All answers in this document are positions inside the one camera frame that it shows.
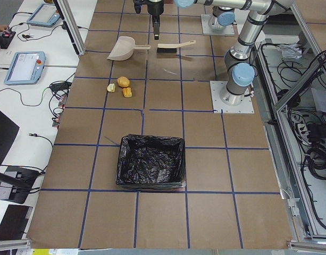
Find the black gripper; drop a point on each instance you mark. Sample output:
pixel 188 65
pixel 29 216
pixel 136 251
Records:
pixel 155 8

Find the beige hand brush black bristles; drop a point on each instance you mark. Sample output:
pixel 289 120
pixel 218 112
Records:
pixel 172 48

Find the beige plastic dustpan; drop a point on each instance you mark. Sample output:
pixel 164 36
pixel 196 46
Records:
pixel 124 49

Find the brown potato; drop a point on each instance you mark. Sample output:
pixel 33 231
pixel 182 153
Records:
pixel 123 82

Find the orange bread piece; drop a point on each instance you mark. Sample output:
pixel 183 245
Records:
pixel 127 93

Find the pale apple piece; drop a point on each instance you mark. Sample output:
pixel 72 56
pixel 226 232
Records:
pixel 111 88

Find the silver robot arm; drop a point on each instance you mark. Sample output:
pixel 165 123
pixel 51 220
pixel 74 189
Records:
pixel 221 17
pixel 241 73

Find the far blue teach pendant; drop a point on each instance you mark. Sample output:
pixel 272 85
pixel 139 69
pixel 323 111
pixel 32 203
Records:
pixel 46 15

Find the blue teach pendant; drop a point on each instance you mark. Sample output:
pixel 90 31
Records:
pixel 26 68
pixel 46 15

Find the crumpled white paper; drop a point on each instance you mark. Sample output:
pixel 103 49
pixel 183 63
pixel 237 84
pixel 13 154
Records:
pixel 290 50

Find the near blue teach pendant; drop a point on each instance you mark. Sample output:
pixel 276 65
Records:
pixel 26 68

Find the white power strip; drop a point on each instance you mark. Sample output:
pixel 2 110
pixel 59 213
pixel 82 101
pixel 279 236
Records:
pixel 301 130

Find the black power adapter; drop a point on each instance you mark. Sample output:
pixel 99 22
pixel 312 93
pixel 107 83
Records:
pixel 316 131

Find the black monitor stand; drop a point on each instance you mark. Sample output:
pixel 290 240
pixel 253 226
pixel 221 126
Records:
pixel 16 183

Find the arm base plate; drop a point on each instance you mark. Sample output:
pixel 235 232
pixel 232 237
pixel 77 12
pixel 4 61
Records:
pixel 226 103
pixel 228 31

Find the aluminium frame post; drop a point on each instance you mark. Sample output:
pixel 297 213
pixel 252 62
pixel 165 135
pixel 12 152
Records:
pixel 69 22

